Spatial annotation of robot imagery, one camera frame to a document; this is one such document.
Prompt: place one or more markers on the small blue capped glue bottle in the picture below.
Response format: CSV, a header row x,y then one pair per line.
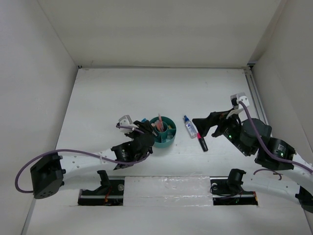
x,y
190,127

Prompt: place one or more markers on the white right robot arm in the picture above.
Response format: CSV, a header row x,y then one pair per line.
x,y
279,157

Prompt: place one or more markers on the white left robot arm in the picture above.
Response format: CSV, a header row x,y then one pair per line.
x,y
54,171

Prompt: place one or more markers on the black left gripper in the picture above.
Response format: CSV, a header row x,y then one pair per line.
x,y
144,126

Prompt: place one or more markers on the teal round desk organizer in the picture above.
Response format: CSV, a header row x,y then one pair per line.
x,y
166,138

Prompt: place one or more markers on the pink wooden pencil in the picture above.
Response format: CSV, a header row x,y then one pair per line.
x,y
159,124

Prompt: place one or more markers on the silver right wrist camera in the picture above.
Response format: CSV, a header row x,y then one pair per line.
x,y
237,98

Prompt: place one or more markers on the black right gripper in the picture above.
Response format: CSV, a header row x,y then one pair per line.
x,y
219,118

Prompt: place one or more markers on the pink black highlighter marker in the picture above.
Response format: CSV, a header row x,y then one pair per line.
x,y
202,143

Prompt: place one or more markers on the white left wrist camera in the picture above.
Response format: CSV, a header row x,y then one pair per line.
x,y
125,124

